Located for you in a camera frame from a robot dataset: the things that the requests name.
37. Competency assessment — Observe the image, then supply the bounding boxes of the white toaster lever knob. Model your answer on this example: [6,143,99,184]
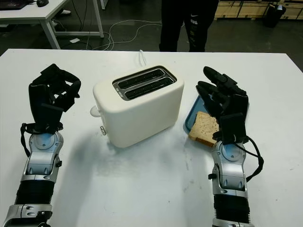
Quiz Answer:
[89,105,102,118]

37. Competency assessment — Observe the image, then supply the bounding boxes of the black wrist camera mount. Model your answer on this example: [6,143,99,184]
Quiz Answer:
[40,102,65,117]
[213,113,248,145]

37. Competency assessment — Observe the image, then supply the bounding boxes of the cream two-slot toaster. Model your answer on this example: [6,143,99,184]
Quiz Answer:
[92,65,185,149]

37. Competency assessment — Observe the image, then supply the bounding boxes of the slice of brown bread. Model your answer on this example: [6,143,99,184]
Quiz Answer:
[188,111,221,148]

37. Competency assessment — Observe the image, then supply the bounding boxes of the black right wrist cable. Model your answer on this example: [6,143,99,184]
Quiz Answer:
[233,134,265,183]

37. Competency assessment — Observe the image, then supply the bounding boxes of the black desk mat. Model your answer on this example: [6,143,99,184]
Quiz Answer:
[0,0,27,10]

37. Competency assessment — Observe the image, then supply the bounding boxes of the black waste bin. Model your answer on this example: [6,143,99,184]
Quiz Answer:
[262,1,287,28]

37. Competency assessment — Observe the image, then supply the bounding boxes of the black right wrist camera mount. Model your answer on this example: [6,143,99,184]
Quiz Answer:
[213,113,248,145]

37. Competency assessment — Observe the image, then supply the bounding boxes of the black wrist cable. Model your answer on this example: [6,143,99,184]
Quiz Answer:
[20,122,32,157]
[233,134,265,183]

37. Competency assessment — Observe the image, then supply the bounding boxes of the wooden crates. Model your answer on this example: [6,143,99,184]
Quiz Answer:
[214,0,303,21]

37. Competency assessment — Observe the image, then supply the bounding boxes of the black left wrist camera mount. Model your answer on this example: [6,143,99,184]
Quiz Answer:
[40,102,65,117]

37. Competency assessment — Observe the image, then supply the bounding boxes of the white cable on floor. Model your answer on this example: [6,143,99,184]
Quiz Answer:
[91,20,164,50]

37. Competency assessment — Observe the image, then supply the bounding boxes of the dark blue plastic tray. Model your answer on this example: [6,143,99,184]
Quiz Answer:
[184,91,250,140]

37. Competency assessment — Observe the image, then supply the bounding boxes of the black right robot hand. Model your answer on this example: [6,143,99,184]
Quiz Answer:
[195,66,250,139]

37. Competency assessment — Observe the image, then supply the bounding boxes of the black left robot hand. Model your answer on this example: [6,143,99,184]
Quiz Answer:
[28,63,82,133]

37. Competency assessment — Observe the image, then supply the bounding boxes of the person in black trousers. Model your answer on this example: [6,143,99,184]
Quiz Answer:
[159,0,220,52]

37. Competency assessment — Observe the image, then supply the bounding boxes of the white office desk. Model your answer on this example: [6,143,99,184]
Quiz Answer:
[0,0,105,50]

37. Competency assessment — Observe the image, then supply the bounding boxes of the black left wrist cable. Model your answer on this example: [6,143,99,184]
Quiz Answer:
[20,122,32,157]

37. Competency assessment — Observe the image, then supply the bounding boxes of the white toaster power cord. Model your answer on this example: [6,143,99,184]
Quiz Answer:
[138,49,147,67]

